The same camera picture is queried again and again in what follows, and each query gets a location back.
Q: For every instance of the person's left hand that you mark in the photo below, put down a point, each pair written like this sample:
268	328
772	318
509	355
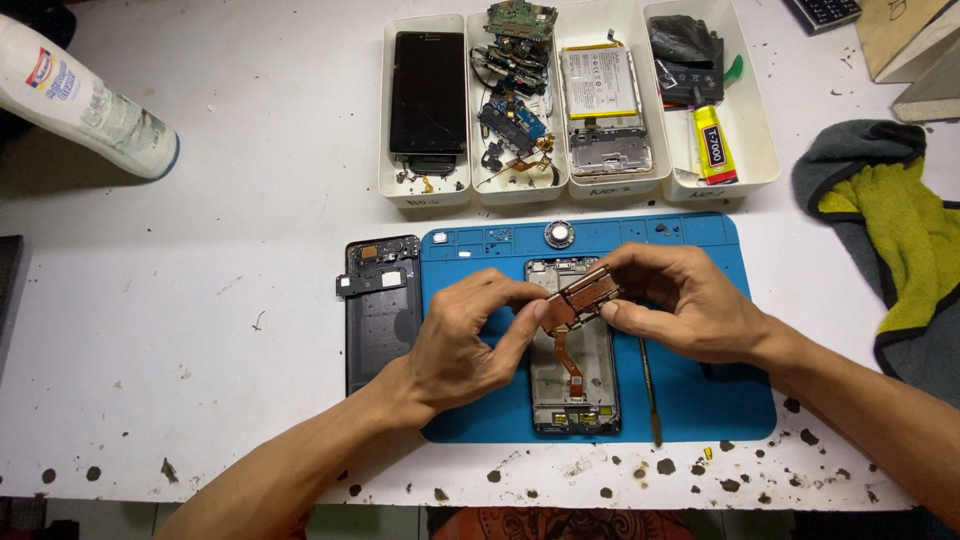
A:
450	352

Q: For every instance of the person's right hand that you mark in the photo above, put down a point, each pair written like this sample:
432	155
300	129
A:
697	307

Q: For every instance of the copper shielded phone motherboard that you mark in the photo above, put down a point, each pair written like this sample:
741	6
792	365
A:
579	300

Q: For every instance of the black phone back cover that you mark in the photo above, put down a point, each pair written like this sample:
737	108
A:
379	330

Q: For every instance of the small black part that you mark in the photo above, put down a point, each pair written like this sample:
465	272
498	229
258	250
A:
662	228

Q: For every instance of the blue repair mat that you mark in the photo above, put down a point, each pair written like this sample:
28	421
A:
697	405

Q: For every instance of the metal spudger tool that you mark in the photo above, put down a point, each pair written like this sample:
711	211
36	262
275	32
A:
651	397

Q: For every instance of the small white square component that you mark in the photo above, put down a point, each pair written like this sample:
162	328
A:
440	238

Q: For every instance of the small screws cluster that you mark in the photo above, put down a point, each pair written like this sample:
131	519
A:
500	235

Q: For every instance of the round silver speaker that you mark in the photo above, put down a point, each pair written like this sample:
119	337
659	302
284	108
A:
559	234

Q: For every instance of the yellow glue tube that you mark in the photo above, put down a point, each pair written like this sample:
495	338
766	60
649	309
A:
712	146

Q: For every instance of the white plastic tray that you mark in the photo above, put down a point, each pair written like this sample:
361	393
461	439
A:
386	112
754	127
592	22
525	191

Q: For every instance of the silver phone midframe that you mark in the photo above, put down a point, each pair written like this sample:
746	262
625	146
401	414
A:
611	150

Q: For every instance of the person's patterned clothing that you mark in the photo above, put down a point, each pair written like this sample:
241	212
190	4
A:
562	525

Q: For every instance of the grey and yellow cloth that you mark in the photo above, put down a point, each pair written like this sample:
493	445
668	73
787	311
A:
900	217

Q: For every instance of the black phone battery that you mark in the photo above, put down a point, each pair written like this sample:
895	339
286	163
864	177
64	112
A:
690	81

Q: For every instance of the green plastic pick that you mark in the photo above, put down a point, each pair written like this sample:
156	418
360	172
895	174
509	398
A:
733	69

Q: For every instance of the white phone battery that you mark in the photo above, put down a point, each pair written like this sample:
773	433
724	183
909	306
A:
598	82

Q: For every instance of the heap of phone circuit parts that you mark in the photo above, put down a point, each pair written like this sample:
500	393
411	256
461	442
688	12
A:
514	112

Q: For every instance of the black phone with cracked screen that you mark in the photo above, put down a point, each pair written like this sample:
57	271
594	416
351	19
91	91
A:
427	90

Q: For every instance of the black crumpled plastic bag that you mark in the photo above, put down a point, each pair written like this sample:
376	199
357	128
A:
679	37

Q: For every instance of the grey cardboard box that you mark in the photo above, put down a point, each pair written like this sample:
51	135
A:
934	94

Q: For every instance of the green circuit board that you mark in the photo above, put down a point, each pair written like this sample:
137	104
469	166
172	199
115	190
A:
521	19

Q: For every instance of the brown cardboard box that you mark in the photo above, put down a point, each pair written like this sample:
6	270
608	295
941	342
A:
900	30

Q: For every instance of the white cleaner bottle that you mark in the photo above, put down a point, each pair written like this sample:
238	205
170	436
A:
75	97

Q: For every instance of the silver phone frame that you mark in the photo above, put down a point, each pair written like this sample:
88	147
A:
574	409

